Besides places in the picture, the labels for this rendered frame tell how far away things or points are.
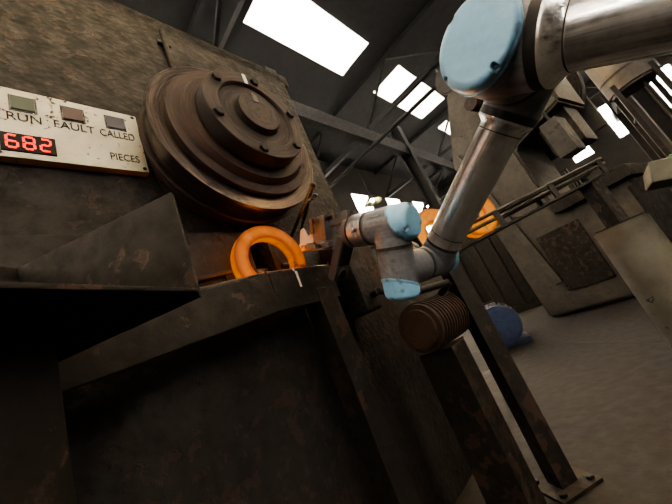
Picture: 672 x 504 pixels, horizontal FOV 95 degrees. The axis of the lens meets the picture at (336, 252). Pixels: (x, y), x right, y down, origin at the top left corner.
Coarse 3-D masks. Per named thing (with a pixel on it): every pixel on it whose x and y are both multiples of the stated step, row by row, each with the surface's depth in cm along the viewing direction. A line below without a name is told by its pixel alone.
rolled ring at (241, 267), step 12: (252, 228) 74; (264, 228) 76; (276, 228) 79; (240, 240) 71; (252, 240) 73; (264, 240) 77; (276, 240) 78; (288, 240) 79; (240, 252) 69; (288, 252) 79; (300, 252) 79; (240, 264) 68; (300, 264) 78; (240, 276) 68
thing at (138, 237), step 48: (96, 240) 33; (144, 240) 32; (0, 288) 14; (48, 288) 16; (96, 288) 19; (144, 288) 23; (192, 288) 29; (0, 336) 19; (48, 336) 22; (96, 336) 30; (0, 384) 18; (48, 384) 21; (0, 432) 18; (48, 432) 20; (0, 480) 17; (48, 480) 19
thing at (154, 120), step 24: (168, 72) 77; (144, 120) 72; (168, 144) 67; (168, 168) 70; (192, 168) 68; (312, 168) 99; (192, 192) 72; (216, 192) 70; (240, 192) 74; (240, 216) 79; (264, 216) 83
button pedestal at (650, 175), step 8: (656, 160) 71; (664, 160) 70; (648, 168) 73; (656, 168) 71; (664, 168) 70; (648, 176) 75; (656, 176) 71; (664, 176) 70; (648, 184) 78; (656, 184) 75; (664, 184) 78
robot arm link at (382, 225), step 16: (384, 208) 62; (400, 208) 58; (416, 208) 61; (368, 224) 63; (384, 224) 60; (400, 224) 58; (416, 224) 60; (368, 240) 65; (384, 240) 61; (400, 240) 60
